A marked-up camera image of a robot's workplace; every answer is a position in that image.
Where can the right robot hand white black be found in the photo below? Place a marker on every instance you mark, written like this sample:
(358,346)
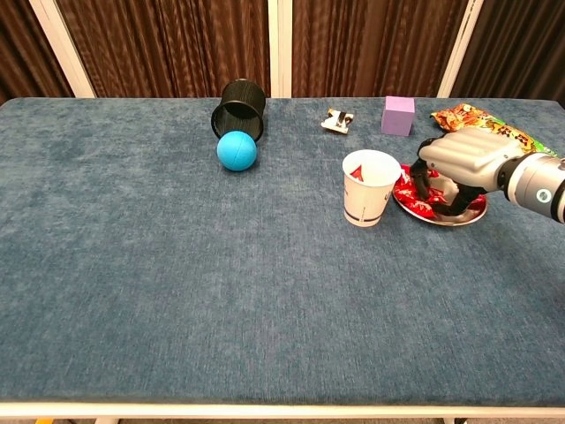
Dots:
(472,152)

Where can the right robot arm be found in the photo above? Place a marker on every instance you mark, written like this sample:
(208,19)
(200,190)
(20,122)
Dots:
(536,185)

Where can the white paper cup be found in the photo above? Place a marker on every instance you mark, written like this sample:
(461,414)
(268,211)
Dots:
(368,199)

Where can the black mesh pen cup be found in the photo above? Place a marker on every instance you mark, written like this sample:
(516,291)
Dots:
(245,95)

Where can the orange green snack bag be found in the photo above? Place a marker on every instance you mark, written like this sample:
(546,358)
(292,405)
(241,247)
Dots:
(463,117)

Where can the round metal plate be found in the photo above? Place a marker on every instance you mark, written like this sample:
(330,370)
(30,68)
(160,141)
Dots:
(459,220)

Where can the purple cube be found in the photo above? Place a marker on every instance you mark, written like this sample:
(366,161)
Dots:
(398,117)

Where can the brown pleated curtain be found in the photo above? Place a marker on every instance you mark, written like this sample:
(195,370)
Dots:
(167,48)
(516,48)
(26,53)
(375,48)

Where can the blue ball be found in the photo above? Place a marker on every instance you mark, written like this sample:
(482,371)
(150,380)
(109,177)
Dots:
(236,151)

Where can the blue fabric table mat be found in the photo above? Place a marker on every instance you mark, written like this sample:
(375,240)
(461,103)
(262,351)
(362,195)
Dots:
(176,265)

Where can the white partition frame post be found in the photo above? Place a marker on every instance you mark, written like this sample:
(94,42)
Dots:
(62,48)
(459,48)
(280,48)

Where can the white table frame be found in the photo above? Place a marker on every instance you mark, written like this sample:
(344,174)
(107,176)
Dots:
(282,411)

